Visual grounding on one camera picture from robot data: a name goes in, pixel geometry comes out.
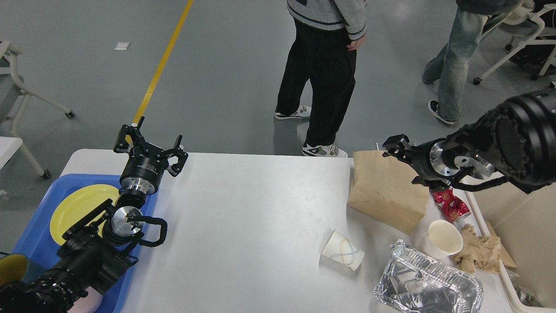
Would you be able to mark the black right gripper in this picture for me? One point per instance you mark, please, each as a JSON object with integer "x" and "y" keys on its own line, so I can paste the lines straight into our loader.
{"x": 426, "y": 159}

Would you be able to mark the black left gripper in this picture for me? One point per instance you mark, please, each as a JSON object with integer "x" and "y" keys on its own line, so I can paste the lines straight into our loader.
{"x": 146, "y": 164}

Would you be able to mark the brown paper bag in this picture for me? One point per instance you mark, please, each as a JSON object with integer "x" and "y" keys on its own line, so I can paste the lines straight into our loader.
{"x": 382, "y": 188}

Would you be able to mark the white paper cup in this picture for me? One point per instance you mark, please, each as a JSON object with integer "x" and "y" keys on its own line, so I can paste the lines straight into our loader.
{"x": 343, "y": 251}
{"x": 441, "y": 240}

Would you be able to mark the yellow plastic plate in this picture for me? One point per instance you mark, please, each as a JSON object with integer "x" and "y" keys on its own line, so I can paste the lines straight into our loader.
{"x": 75, "y": 206}

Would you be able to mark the aluminium foil tray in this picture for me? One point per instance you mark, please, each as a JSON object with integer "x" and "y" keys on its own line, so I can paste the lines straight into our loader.
{"x": 413, "y": 282}

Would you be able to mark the pink mug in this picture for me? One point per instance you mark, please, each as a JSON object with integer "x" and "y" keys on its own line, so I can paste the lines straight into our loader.
{"x": 88, "y": 304}

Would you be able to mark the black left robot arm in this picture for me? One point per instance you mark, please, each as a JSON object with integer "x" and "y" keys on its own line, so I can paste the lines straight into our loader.
{"x": 97, "y": 249}

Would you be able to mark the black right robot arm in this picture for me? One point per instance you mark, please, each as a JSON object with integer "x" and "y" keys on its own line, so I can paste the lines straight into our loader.
{"x": 515, "y": 142}

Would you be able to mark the crushed red can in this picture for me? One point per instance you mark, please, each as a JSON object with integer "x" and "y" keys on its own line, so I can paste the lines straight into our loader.
{"x": 451, "y": 206}

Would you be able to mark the person in grey jeans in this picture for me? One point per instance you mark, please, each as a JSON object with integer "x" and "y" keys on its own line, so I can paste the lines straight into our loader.
{"x": 451, "y": 64}

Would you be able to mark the crumpled brown paper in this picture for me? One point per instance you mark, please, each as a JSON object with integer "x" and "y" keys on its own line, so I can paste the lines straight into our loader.
{"x": 481, "y": 252}

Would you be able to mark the beige plastic bin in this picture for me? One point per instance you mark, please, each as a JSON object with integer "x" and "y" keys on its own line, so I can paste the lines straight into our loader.
{"x": 526, "y": 224}

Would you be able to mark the blue plastic tray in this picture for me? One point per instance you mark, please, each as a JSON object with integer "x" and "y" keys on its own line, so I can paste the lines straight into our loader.
{"x": 37, "y": 244}

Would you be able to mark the person in black trousers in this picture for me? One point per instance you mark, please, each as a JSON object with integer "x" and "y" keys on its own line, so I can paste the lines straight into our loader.
{"x": 319, "y": 76}

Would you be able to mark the white office chair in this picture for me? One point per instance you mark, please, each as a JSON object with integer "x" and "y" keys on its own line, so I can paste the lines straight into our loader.
{"x": 527, "y": 28}

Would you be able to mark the teal mug yellow inside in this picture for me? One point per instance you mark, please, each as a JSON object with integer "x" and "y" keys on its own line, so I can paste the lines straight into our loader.
{"x": 13, "y": 267}

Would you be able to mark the white folding table frame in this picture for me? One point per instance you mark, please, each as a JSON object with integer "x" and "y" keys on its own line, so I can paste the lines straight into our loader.
{"x": 15, "y": 98}

